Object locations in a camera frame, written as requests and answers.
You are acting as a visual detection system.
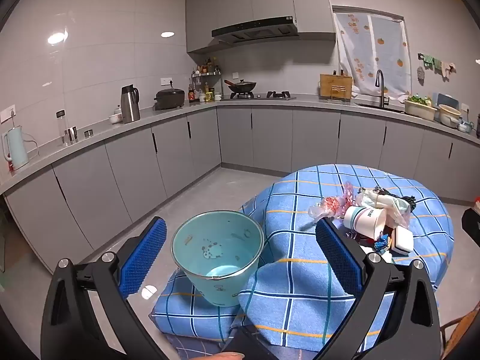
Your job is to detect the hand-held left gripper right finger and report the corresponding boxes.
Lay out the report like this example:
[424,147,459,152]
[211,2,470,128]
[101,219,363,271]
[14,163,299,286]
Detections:
[315,217,441,360]

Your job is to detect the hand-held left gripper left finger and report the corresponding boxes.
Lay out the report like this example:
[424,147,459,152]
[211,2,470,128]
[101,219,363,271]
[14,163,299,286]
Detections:
[40,215,167,360]

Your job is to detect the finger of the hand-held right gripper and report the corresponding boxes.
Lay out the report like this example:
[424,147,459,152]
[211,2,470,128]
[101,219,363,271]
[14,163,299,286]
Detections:
[461,208,480,241]

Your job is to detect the white paper cup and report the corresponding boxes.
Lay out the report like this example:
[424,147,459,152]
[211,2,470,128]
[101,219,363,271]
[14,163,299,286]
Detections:
[343,205,387,241]

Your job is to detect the red patterned clear wrapper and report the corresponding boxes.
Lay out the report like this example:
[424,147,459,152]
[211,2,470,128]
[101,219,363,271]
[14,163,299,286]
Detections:
[307,195,345,223]

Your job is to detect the white sponge block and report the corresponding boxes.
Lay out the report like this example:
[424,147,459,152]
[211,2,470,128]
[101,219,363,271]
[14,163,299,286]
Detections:
[390,227,414,257]

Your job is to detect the black cord bundle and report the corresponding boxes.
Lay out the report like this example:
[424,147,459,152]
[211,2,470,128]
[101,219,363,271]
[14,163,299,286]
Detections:
[375,187,418,212]

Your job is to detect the clear plastic bag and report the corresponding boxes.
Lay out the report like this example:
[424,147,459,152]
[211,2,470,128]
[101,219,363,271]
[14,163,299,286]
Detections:
[354,189,411,229]

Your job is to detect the teal waste bin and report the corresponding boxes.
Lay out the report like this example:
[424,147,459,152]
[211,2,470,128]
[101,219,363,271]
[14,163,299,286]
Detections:
[171,211,264,307]

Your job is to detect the blue plaid tablecloth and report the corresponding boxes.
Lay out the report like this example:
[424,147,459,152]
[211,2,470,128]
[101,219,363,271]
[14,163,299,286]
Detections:
[151,163,454,357]

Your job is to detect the wooden chair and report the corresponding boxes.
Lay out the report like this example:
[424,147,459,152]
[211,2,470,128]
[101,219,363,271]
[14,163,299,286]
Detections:
[437,304,479,349]

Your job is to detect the beige bowl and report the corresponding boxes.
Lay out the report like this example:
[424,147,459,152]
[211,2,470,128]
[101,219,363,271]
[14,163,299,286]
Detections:
[438,104,463,128]

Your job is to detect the blue grey board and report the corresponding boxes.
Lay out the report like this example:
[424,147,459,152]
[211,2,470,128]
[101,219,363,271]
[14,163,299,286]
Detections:
[431,92,460,111]

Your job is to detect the cream basin with greens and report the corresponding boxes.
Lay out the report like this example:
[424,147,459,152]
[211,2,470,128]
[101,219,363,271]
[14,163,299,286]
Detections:
[404,95,437,121]

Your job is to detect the grey kitchen base cabinets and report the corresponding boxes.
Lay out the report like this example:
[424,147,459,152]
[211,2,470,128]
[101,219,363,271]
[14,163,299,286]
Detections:
[0,95,480,274]

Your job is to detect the steel thermos jug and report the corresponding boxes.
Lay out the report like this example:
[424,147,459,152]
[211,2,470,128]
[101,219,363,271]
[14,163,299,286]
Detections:
[120,84,141,124]

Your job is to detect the clear jar with black lid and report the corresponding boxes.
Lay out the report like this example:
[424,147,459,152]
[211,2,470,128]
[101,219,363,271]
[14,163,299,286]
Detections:
[56,110,69,146]

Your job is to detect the black faucet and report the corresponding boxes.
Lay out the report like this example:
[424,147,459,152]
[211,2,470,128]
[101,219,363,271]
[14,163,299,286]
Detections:
[375,69,391,107]

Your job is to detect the black rice cooker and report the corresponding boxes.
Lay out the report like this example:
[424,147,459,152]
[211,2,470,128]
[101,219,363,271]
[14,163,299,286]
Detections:
[154,88,187,110]

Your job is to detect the mint electric kettle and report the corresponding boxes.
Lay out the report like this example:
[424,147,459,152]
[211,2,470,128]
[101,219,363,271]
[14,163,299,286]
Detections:
[1,126,31,170]

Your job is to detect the gas stove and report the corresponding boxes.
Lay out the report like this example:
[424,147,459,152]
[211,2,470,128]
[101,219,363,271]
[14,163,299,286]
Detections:
[219,91,297,101]

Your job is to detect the wooden cutting board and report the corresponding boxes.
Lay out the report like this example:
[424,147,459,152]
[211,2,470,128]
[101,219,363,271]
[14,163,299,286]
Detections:
[319,74,353,101]

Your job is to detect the corner spice rack with bottles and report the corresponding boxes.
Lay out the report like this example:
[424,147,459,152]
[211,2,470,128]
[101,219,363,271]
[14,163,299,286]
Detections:
[187,57,223,103]

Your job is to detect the black wok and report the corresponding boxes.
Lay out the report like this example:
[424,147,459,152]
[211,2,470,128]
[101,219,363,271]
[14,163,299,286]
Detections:
[224,79,258,94]

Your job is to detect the orange print white curtain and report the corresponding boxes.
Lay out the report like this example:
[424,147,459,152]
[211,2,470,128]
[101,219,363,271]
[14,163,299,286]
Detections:
[333,6,409,100]

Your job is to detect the black range hood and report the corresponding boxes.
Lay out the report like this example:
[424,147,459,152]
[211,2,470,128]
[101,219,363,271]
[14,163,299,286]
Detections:
[211,16,299,44]

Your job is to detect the green wall hook rack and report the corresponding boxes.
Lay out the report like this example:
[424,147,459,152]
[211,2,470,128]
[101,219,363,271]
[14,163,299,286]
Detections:
[417,53,457,80]

